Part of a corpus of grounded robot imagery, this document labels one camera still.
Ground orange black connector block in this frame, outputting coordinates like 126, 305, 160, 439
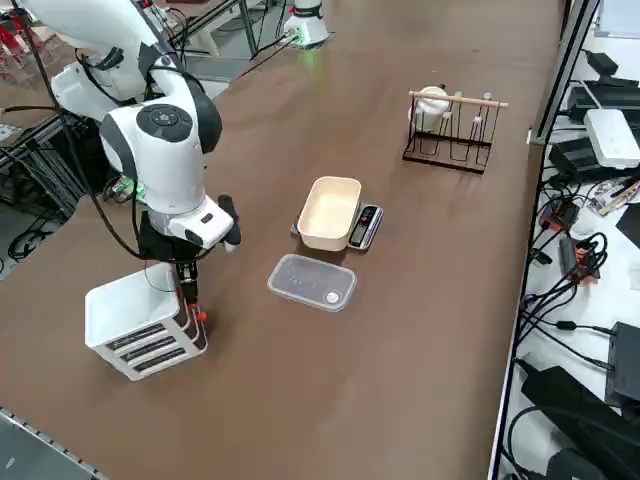
558, 238, 604, 284
541, 202, 580, 232

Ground digital kitchen scale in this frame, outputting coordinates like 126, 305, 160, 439
291, 202, 385, 253

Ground black box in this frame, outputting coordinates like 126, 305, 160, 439
604, 322, 640, 407

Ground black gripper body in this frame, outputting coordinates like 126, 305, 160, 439
138, 209, 201, 266

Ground black flat device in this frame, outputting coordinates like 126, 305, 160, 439
567, 78, 640, 124

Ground black wire rack wooden bar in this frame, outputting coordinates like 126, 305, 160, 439
402, 89, 510, 175

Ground printed paper packet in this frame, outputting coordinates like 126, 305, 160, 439
589, 179, 640, 217

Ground clear acrylic stand red parts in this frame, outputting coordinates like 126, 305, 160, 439
0, 9, 54, 89

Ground large black bag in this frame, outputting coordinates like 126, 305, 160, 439
519, 366, 640, 480

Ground white three-layer storage box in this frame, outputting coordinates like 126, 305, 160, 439
83, 262, 210, 383

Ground black metal frame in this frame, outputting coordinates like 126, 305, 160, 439
0, 107, 121, 221

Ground aluminium camera post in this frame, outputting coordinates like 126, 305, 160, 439
528, 0, 601, 147

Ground white flat device box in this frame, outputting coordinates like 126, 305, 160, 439
583, 108, 640, 169

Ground white cup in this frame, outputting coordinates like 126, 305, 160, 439
412, 83, 450, 134

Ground clear plastic lid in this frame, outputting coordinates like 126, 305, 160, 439
267, 253, 359, 314

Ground beige plastic container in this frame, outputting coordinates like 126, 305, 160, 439
297, 175, 362, 252

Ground small black power adapter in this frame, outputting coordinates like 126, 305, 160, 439
585, 49, 620, 77

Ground white board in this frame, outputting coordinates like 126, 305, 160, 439
597, 0, 640, 39

